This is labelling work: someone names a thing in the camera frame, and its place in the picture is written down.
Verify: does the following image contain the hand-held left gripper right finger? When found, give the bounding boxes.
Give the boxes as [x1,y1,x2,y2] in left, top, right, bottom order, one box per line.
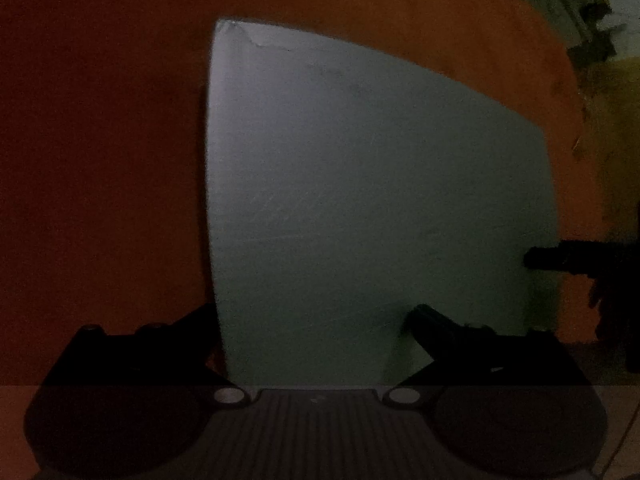
[384,304,593,405]

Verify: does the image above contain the yellowish cloth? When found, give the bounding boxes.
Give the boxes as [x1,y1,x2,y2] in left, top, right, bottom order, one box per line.
[575,55,640,241]

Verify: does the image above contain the dark metal stand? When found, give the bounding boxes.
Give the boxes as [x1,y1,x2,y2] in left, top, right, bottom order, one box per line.
[545,0,631,68]

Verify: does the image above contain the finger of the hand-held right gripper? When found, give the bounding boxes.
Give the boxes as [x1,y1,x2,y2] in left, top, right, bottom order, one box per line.
[524,240,601,276]

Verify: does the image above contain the orange cloth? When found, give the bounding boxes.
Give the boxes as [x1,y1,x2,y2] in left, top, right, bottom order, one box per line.
[0,0,631,391]

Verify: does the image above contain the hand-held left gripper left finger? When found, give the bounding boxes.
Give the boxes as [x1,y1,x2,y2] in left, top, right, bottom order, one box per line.
[42,304,251,406]

